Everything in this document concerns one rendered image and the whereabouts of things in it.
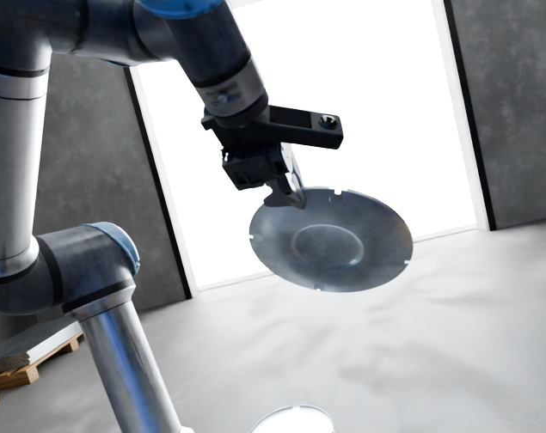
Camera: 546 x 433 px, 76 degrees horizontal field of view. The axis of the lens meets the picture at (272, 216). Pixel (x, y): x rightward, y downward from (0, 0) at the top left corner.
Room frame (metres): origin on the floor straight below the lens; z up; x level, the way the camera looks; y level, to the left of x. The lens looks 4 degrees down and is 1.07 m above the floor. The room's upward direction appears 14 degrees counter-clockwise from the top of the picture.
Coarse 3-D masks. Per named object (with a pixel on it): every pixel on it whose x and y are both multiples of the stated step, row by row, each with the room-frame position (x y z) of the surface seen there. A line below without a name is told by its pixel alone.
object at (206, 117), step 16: (208, 112) 0.45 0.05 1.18; (256, 112) 0.41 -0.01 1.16; (208, 128) 0.44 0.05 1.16; (224, 128) 0.44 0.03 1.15; (240, 128) 0.44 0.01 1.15; (224, 144) 0.47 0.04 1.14; (240, 144) 0.46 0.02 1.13; (256, 144) 0.46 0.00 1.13; (272, 144) 0.45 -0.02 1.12; (288, 144) 0.49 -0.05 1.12; (224, 160) 0.47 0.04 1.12; (240, 160) 0.45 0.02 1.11; (256, 160) 0.45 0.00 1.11; (272, 160) 0.45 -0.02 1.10; (288, 160) 0.47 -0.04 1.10; (240, 176) 0.48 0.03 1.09; (256, 176) 0.48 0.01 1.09; (272, 176) 0.48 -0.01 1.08
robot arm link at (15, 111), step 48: (0, 0) 0.29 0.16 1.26; (48, 0) 0.31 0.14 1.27; (0, 48) 0.31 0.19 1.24; (48, 48) 0.34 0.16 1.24; (0, 96) 0.33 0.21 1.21; (0, 144) 0.36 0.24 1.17; (0, 192) 0.39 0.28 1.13; (0, 240) 0.42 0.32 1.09; (0, 288) 0.45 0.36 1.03; (48, 288) 0.51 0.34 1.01
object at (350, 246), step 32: (320, 192) 0.53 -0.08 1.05; (352, 192) 0.52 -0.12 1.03; (256, 224) 0.62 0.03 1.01; (288, 224) 0.60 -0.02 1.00; (320, 224) 0.58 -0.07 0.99; (352, 224) 0.57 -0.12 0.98; (384, 224) 0.55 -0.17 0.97; (256, 256) 0.68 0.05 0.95; (288, 256) 0.66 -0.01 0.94; (320, 256) 0.65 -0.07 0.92; (352, 256) 0.63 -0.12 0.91; (384, 256) 0.60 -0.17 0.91; (352, 288) 0.69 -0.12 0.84
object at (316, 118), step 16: (272, 112) 0.44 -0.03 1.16; (288, 112) 0.44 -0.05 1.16; (304, 112) 0.45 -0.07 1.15; (256, 128) 0.42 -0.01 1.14; (272, 128) 0.42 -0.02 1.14; (288, 128) 0.42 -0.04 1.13; (304, 128) 0.43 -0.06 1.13; (320, 128) 0.43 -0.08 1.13; (336, 128) 0.44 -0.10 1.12; (304, 144) 0.44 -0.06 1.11; (320, 144) 0.44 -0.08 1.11; (336, 144) 0.44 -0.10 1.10
